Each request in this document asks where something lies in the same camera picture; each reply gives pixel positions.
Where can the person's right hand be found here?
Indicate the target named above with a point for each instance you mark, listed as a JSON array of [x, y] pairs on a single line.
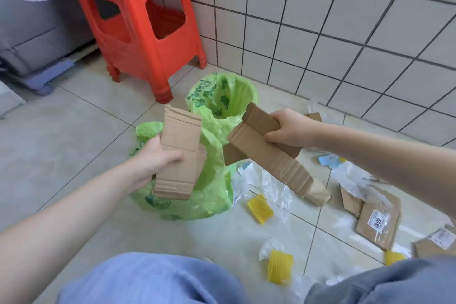
[[295, 129]]

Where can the person's left hand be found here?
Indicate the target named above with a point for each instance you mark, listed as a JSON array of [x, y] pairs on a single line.
[[153, 161]]

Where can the blue and white label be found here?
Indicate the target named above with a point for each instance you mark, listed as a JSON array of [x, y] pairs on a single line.
[[327, 161]]

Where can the clear plastic film scraps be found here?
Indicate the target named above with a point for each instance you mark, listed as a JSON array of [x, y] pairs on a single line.
[[276, 189]]

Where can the yellow foam net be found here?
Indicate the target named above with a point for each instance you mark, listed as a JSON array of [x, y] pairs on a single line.
[[279, 266], [260, 209], [393, 258]]

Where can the person's left forearm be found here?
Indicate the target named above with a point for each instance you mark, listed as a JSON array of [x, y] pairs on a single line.
[[64, 214]]

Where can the person's right forearm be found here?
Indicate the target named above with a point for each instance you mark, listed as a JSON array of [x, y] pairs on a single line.
[[392, 161]]

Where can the person's left leg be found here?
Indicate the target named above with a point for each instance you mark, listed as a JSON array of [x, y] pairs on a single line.
[[149, 279]]

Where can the person's leg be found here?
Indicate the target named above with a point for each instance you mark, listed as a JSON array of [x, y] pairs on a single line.
[[149, 279], [392, 286]]

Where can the person's right leg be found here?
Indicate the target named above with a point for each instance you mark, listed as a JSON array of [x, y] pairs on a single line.
[[392, 286]]

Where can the purple washing machine stand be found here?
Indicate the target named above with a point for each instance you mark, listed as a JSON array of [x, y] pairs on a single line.
[[46, 77]]

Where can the grey washing machine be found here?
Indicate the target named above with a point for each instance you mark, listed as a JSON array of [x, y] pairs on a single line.
[[35, 22]]

